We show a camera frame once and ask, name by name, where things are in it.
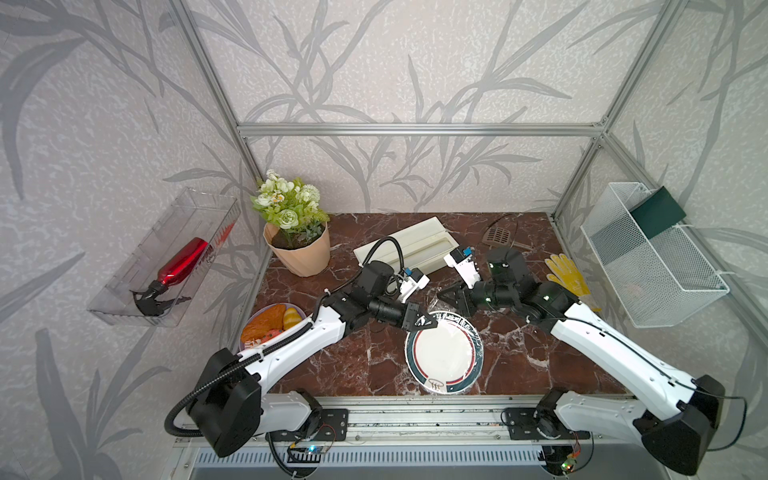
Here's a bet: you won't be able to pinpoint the terracotta flower pot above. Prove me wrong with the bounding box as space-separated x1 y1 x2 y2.
263 223 331 277

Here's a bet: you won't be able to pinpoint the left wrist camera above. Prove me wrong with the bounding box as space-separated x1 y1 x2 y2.
397 268 429 303

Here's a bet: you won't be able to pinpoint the red spray bottle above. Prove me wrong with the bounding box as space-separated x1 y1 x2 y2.
131 222 235 317

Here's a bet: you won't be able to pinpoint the white green artificial flowers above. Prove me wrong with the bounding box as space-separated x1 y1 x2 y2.
251 169 329 250

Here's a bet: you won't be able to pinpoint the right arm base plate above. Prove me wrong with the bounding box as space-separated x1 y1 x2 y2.
500 407 592 441

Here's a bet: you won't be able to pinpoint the brown slotted spatula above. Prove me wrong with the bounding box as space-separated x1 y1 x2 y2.
482 226 532 251

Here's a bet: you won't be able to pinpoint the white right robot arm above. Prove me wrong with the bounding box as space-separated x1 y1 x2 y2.
438 247 725 476

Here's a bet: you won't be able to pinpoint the white wire mesh basket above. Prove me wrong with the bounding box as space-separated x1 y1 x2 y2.
581 182 730 329

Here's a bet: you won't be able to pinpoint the cream plastic wrap dispenser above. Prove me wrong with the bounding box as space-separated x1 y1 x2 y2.
354 217 459 276

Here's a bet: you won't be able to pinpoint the yellow rubber glove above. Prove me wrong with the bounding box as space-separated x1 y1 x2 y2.
544 253 602 312

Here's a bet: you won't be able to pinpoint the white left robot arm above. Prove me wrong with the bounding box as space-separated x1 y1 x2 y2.
164 261 438 457

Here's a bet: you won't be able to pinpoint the purple plate with food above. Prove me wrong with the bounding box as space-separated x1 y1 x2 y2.
239 303 306 350

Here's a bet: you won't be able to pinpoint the clear wall-mounted plastic bin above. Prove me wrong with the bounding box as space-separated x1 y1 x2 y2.
87 187 241 328

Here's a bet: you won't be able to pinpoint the white plate green rim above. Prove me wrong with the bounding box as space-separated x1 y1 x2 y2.
404 311 485 395

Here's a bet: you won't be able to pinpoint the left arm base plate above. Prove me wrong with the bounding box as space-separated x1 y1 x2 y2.
282 408 349 442

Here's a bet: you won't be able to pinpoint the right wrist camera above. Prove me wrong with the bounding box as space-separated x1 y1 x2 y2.
443 247 481 289

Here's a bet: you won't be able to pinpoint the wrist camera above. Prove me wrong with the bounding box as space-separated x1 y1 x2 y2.
443 247 481 289
397 268 429 303

